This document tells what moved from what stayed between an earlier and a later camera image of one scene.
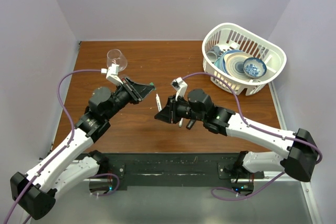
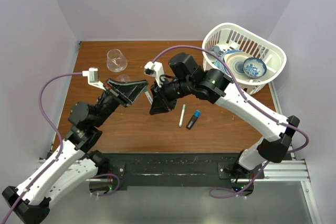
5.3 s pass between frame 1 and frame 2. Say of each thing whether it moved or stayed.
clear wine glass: stayed
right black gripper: moved
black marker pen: stayed
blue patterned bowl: stayed
